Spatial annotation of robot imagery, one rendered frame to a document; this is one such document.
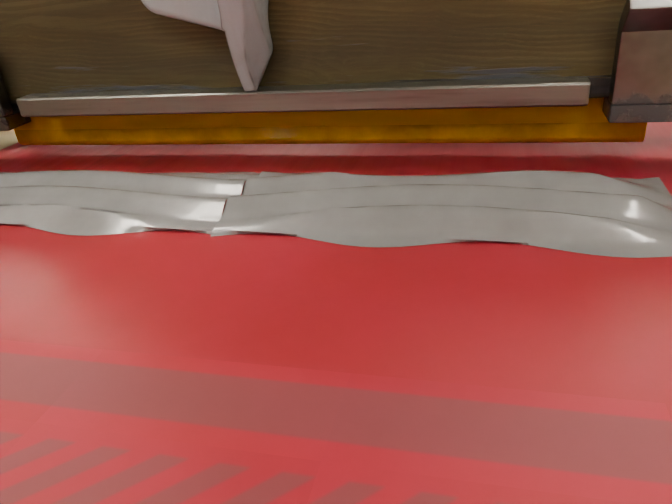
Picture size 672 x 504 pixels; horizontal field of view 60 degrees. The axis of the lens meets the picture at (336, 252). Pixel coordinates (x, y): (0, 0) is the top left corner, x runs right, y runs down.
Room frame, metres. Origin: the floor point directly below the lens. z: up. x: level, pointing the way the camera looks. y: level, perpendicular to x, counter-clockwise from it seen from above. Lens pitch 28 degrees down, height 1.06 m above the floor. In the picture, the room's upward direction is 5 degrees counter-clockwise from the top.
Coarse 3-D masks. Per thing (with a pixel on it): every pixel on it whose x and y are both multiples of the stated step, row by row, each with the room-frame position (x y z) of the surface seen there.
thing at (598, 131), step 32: (160, 128) 0.33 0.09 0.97; (192, 128) 0.33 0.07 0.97; (224, 128) 0.32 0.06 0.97; (256, 128) 0.32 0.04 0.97; (288, 128) 0.31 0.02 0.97; (320, 128) 0.31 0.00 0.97; (352, 128) 0.30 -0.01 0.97; (384, 128) 0.30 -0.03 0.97; (416, 128) 0.29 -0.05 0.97; (448, 128) 0.29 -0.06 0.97; (480, 128) 0.28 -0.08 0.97; (512, 128) 0.28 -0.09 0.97; (544, 128) 0.27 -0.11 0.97; (576, 128) 0.27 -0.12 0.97; (608, 128) 0.27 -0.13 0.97; (640, 128) 0.26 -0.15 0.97
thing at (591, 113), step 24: (48, 120) 0.35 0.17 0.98; (72, 120) 0.35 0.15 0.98; (96, 120) 0.34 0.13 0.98; (120, 120) 0.34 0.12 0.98; (144, 120) 0.33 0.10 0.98; (168, 120) 0.33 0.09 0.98; (192, 120) 0.33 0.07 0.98; (216, 120) 0.32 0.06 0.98; (240, 120) 0.32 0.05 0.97; (264, 120) 0.31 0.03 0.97; (288, 120) 0.31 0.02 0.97; (312, 120) 0.31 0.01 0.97; (336, 120) 0.30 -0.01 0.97; (360, 120) 0.30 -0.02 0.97; (384, 120) 0.30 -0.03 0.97; (408, 120) 0.29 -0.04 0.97; (432, 120) 0.29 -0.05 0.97; (456, 120) 0.29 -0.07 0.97; (480, 120) 0.28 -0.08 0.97; (504, 120) 0.28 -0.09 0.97; (528, 120) 0.28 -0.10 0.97; (552, 120) 0.27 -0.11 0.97; (576, 120) 0.27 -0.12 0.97; (600, 120) 0.27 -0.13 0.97
